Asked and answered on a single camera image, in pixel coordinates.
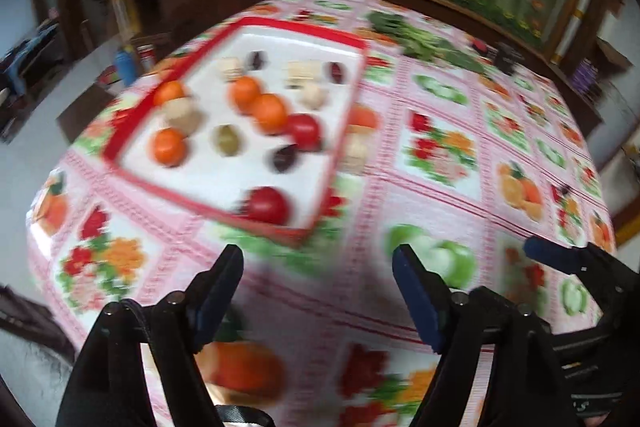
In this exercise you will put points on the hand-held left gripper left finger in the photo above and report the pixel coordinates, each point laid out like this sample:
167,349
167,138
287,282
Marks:
215,302

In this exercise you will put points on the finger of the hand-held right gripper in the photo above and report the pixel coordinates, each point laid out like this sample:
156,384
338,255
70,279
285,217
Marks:
547,252

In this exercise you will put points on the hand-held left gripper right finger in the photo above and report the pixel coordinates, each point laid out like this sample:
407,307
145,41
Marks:
420,302

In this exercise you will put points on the red cherry tomato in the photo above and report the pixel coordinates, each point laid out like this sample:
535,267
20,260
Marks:
267,205
304,132

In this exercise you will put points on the red and white tray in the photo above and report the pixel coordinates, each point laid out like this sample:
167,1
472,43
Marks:
210,177

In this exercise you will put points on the dark red date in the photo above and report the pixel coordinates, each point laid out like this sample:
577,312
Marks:
336,72
285,157
257,59

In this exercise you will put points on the orange tangerine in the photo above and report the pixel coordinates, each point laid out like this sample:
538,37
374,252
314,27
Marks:
270,112
245,94
170,147
169,93

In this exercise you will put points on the green grape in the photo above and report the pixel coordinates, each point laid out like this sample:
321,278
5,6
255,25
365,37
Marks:
227,139

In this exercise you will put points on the peeled banana piece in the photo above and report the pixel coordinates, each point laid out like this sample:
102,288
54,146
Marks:
315,97
230,68
300,73
182,114

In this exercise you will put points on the floral plastic tablecloth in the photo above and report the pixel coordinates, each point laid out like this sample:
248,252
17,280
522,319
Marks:
440,187

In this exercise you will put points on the purple spray can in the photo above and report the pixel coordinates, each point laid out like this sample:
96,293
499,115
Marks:
592,79
579,77

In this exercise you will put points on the black cylindrical device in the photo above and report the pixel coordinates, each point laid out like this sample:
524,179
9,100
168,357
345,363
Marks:
507,57

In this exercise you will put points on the red and black small device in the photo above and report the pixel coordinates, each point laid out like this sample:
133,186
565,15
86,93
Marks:
480,44

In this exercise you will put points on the bok choy leaves pile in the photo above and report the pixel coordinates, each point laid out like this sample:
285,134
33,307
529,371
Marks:
425,42

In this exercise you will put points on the blue bottle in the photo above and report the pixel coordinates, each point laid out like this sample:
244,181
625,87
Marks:
124,67

